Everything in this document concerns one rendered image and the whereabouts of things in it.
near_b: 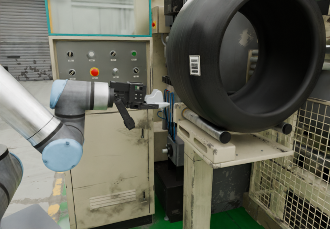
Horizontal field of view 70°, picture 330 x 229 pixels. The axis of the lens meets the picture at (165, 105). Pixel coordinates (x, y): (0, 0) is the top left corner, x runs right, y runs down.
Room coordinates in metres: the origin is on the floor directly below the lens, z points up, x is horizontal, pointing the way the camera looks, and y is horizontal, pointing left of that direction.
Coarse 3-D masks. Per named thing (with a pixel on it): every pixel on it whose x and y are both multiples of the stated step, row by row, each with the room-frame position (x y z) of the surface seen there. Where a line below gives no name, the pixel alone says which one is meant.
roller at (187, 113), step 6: (186, 114) 1.05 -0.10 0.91; (192, 114) 1.01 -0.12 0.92; (192, 120) 0.99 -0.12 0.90; (198, 120) 0.94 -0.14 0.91; (204, 120) 0.91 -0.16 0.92; (198, 126) 0.94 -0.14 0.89; (204, 126) 0.88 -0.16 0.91; (210, 126) 0.85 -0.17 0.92; (216, 126) 0.84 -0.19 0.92; (210, 132) 0.84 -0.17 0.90; (216, 132) 0.80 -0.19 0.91; (222, 132) 0.78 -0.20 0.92; (228, 132) 0.78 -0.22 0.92; (216, 138) 0.80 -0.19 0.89; (222, 138) 0.77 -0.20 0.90; (228, 138) 0.78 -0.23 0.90
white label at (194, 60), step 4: (192, 56) 0.73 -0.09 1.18; (196, 56) 0.72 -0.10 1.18; (192, 60) 0.74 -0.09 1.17; (196, 60) 0.72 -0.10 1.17; (192, 64) 0.74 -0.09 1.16; (196, 64) 0.72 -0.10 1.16; (192, 68) 0.74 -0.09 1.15; (196, 68) 0.73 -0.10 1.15; (192, 72) 0.74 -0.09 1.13; (196, 72) 0.73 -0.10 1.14
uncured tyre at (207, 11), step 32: (192, 0) 0.88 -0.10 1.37; (224, 0) 0.75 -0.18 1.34; (256, 0) 1.08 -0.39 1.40; (288, 0) 0.98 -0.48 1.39; (192, 32) 0.75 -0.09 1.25; (224, 32) 0.74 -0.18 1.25; (256, 32) 1.14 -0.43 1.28; (288, 32) 1.06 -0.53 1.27; (320, 32) 0.86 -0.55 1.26; (256, 64) 1.15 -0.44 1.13; (288, 64) 1.06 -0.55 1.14; (320, 64) 0.88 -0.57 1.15; (192, 96) 0.78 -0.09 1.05; (224, 96) 0.74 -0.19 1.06; (256, 96) 1.09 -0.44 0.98; (288, 96) 0.97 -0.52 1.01; (224, 128) 0.81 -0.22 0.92; (256, 128) 0.80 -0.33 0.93
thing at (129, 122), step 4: (120, 100) 0.74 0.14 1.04; (116, 104) 0.73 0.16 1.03; (120, 104) 0.74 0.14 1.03; (120, 108) 0.74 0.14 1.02; (124, 108) 0.74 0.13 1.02; (120, 112) 0.74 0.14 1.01; (124, 112) 0.74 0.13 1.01; (124, 116) 0.74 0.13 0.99; (128, 116) 0.74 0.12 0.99; (124, 120) 0.74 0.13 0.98; (128, 120) 0.74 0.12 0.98; (132, 120) 0.75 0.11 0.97; (124, 124) 0.76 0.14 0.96; (128, 124) 0.74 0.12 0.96; (132, 124) 0.74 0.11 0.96; (128, 128) 0.74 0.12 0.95; (132, 128) 0.75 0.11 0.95
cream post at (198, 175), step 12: (192, 156) 1.15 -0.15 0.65; (192, 168) 1.15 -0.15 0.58; (204, 168) 1.17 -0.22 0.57; (192, 180) 1.15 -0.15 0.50; (204, 180) 1.17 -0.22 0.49; (192, 192) 1.15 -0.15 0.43; (204, 192) 1.17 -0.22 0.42; (192, 204) 1.15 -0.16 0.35; (204, 204) 1.17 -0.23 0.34; (192, 216) 1.15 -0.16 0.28; (204, 216) 1.17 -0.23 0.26; (192, 228) 1.15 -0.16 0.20; (204, 228) 1.17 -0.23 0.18
